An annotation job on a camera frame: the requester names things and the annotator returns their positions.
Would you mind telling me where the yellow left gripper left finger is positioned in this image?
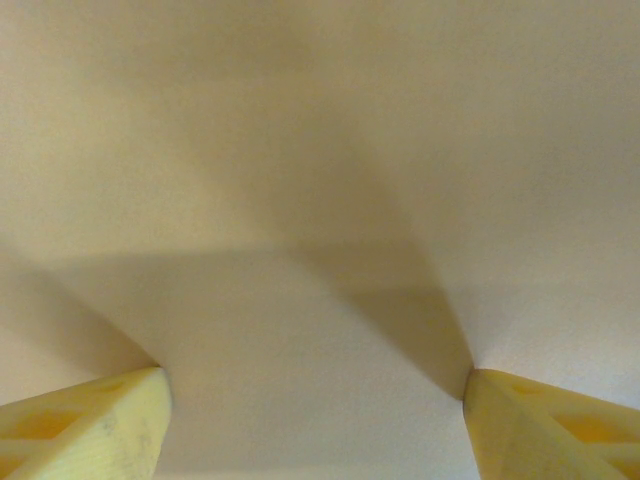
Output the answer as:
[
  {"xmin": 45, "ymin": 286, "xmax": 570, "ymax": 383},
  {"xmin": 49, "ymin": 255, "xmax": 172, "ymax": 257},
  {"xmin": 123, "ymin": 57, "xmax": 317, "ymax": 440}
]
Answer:
[{"xmin": 0, "ymin": 367, "xmax": 173, "ymax": 480}]

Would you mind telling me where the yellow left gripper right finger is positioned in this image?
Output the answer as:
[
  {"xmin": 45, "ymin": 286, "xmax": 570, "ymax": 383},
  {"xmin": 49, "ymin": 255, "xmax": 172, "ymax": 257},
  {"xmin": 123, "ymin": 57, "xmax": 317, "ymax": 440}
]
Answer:
[{"xmin": 463, "ymin": 368, "xmax": 640, "ymax": 480}]

